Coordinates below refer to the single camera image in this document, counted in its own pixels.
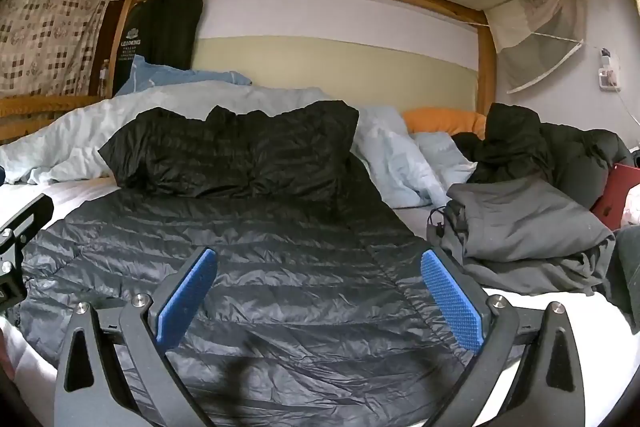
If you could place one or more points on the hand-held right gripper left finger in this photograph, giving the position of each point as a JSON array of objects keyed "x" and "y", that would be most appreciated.
[{"x": 187, "y": 297}]

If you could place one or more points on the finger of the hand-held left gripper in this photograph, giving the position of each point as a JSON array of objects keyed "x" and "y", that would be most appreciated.
[{"x": 20, "y": 232}]

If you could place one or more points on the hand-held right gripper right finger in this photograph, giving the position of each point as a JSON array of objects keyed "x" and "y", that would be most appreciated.
[{"x": 452, "y": 302}]

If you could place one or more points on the black quilted down jacket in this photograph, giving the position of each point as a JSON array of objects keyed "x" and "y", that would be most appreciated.
[{"x": 300, "y": 257}]

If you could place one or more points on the grey garment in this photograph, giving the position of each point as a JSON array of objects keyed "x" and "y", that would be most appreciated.
[{"x": 525, "y": 227}]

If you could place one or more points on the light blue duvet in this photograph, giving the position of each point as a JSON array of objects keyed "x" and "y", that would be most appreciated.
[{"x": 100, "y": 117}]

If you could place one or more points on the black puffy coat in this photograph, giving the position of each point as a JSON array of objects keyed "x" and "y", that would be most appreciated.
[{"x": 525, "y": 147}]

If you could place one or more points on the dark cloth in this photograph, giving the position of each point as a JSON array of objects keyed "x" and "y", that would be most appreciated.
[{"x": 629, "y": 277}]

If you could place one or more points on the orange pillow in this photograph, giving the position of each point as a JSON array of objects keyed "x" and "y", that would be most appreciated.
[{"x": 445, "y": 122}]

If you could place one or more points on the brown patterned curtain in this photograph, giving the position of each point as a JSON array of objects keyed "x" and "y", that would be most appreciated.
[{"x": 50, "y": 37}]

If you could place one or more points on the blue pillow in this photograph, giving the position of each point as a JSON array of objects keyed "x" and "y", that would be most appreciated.
[{"x": 150, "y": 79}]

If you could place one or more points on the black hanging garment bag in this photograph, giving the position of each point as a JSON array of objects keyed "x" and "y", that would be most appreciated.
[{"x": 165, "y": 32}]

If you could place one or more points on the white wall socket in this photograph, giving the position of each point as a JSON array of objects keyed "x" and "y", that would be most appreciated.
[{"x": 611, "y": 77}]

